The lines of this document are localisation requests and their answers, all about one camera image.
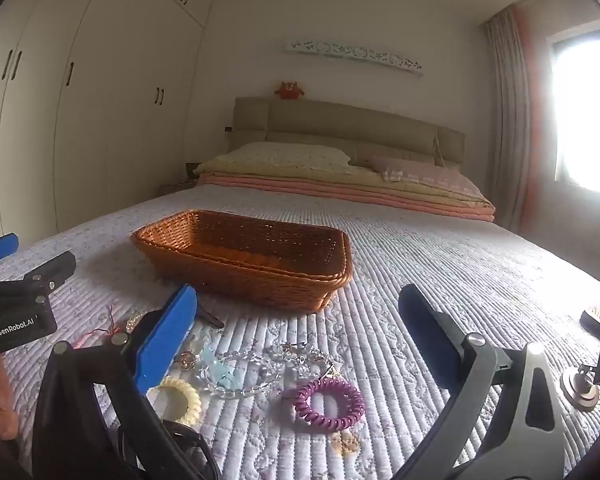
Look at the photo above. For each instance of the bedside table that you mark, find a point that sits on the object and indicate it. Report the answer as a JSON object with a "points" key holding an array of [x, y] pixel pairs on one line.
{"points": [[177, 187]]}

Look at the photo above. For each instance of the round metal stand base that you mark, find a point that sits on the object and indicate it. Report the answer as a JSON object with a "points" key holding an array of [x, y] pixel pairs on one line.
{"points": [[579, 389]]}

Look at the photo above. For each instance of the black hair band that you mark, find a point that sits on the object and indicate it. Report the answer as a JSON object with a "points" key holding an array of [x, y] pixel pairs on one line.
{"points": [[190, 440]]}

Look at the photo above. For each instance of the striped curtain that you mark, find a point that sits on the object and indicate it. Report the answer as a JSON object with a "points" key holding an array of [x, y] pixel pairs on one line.
{"points": [[510, 110]]}

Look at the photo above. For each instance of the folded pink blanket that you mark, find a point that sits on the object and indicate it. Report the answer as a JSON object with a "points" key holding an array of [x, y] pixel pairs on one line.
{"points": [[330, 191]]}

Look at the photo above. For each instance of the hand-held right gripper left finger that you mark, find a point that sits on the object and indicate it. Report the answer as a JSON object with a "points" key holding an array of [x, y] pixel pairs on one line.
{"points": [[170, 335]]}

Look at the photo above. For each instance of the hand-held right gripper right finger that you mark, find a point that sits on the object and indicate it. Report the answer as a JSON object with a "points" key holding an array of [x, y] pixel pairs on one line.
{"points": [[427, 327]]}

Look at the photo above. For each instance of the brown hair clip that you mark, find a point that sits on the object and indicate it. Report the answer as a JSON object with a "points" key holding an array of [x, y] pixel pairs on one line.
{"points": [[211, 317]]}

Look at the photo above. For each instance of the stacked pillows and blankets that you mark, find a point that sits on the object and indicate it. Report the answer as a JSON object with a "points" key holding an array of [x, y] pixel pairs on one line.
{"points": [[330, 177]]}

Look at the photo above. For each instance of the white wardrobe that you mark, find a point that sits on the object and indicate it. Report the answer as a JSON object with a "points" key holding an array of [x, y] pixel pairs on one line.
{"points": [[105, 85]]}

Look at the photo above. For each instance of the cream pillow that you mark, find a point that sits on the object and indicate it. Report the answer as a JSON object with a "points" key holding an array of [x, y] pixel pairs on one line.
{"points": [[290, 155]]}

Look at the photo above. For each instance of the white carved wall decoration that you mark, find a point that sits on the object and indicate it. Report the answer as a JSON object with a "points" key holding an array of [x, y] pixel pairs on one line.
{"points": [[350, 55]]}

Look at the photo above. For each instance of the orange plush toy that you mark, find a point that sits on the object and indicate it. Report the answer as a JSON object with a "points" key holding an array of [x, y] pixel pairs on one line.
{"points": [[289, 91]]}

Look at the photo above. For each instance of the person's left hand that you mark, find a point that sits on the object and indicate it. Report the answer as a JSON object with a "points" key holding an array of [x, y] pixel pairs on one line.
{"points": [[2, 400]]}

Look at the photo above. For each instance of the pink checked pillow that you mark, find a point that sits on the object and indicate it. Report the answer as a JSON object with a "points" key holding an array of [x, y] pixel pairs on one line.
{"points": [[420, 172]]}

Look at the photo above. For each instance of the quilted floral bedspread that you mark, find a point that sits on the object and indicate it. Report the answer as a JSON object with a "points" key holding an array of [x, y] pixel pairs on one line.
{"points": [[455, 270]]}

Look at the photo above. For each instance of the window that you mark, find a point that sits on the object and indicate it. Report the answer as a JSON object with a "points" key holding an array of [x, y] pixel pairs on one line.
{"points": [[585, 110]]}

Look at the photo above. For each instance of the brown wicker basket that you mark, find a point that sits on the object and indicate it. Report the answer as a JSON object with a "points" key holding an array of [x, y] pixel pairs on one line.
{"points": [[260, 270]]}

